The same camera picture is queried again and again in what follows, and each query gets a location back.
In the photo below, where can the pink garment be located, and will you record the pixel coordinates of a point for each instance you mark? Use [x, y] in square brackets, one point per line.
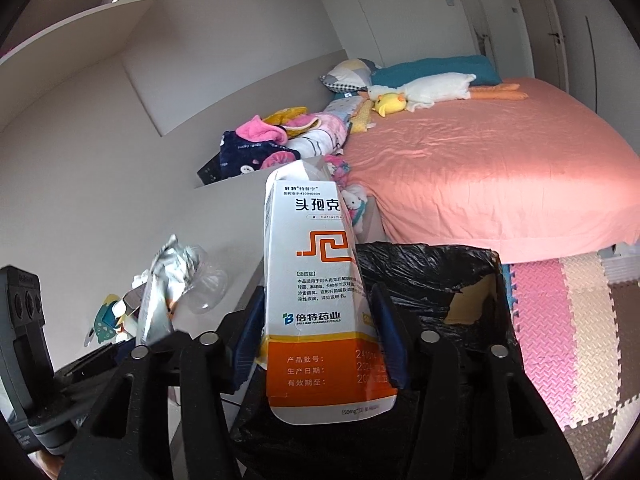
[256, 130]

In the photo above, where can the white orange medicine box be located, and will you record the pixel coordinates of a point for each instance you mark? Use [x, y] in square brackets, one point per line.
[324, 364]

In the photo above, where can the clear plastic cup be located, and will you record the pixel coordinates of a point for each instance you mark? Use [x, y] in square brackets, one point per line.
[207, 287]

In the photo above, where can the pink bed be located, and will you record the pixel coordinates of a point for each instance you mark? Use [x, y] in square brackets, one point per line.
[539, 178]

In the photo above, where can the black device by wall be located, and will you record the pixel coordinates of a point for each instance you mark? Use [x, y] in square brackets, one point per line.
[210, 172]

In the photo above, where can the white desk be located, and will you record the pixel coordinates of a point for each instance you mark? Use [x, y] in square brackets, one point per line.
[87, 229]

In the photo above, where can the navy patterned blanket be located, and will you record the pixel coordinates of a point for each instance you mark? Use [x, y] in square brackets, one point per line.
[240, 156]

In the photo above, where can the white goose plush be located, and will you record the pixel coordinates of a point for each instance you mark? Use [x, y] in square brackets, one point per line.
[427, 91]

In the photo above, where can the white pink kitty cloth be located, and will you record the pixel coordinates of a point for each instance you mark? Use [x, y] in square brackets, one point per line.
[324, 134]

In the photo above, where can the white wall shelf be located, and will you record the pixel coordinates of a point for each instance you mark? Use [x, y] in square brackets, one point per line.
[55, 39]

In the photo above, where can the yellow duck plush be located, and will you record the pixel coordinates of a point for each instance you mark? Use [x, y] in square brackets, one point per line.
[390, 103]

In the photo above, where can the teal pillow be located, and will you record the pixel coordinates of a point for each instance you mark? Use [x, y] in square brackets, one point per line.
[399, 74]

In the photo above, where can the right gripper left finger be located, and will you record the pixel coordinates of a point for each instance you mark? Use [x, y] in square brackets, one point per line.
[125, 435]

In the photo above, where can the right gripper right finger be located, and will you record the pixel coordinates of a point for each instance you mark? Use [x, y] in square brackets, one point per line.
[465, 407]

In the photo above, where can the checkered pillow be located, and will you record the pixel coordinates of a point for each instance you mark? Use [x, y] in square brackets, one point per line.
[351, 75]

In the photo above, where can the foam floor mat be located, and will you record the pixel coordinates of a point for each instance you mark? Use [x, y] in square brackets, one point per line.
[577, 323]

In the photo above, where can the grey snack wrapper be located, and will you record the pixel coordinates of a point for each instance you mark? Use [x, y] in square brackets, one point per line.
[171, 272]

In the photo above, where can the black trash bag bin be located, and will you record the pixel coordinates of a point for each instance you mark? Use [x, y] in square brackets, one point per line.
[446, 282]

